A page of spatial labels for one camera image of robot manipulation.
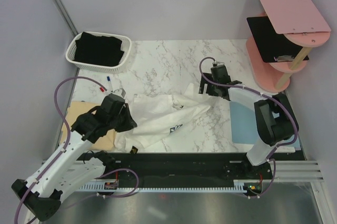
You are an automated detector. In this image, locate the white daisy print t shirt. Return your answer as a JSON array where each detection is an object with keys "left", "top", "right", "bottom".
[{"left": 114, "top": 83, "right": 215, "bottom": 152}]

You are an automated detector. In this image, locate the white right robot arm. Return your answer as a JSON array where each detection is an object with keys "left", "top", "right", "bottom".
[{"left": 199, "top": 63, "right": 299, "bottom": 179}]

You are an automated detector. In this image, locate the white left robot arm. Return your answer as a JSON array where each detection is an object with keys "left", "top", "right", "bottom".
[{"left": 11, "top": 93, "right": 137, "bottom": 221}]

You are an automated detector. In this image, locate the folded cream t shirt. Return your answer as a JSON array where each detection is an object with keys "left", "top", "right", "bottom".
[{"left": 66, "top": 101, "right": 117, "bottom": 152}]

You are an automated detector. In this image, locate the blue capped white marker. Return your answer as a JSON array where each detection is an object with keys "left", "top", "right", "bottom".
[{"left": 106, "top": 76, "right": 113, "bottom": 92}]

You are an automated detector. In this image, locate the light blue mat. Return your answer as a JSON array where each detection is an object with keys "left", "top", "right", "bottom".
[{"left": 229, "top": 101, "right": 301, "bottom": 151}]

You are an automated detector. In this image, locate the black clipboard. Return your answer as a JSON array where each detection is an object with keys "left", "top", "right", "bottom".
[{"left": 246, "top": 16, "right": 303, "bottom": 63}]

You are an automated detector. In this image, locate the white plastic laundry basket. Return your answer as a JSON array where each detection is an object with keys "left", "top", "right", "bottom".
[{"left": 65, "top": 31, "right": 133, "bottom": 74}]

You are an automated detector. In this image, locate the black t shirt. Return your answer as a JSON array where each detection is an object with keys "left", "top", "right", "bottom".
[{"left": 74, "top": 32, "right": 124, "bottom": 67}]

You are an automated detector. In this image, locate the pink tiered wooden shelf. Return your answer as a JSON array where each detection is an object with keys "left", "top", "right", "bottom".
[{"left": 246, "top": 0, "right": 331, "bottom": 92}]

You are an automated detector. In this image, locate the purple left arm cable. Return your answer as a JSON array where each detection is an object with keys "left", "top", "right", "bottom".
[{"left": 14, "top": 76, "right": 140, "bottom": 221}]

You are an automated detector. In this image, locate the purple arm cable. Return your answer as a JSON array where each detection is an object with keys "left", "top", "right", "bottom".
[
  {"left": 14, "top": 76, "right": 140, "bottom": 221},
  {"left": 199, "top": 57, "right": 300, "bottom": 200}
]

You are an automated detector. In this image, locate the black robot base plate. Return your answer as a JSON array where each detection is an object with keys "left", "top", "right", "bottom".
[{"left": 79, "top": 152, "right": 273, "bottom": 186}]

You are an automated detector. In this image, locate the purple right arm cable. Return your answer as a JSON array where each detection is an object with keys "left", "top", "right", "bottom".
[{"left": 199, "top": 57, "right": 300, "bottom": 200}]

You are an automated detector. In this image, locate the white slotted cable duct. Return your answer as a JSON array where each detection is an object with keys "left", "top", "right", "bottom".
[{"left": 76, "top": 180, "right": 263, "bottom": 194}]

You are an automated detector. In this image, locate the aluminium frame rail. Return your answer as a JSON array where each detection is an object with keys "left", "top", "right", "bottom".
[{"left": 36, "top": 159, "right": 323, "bottom": 182}]

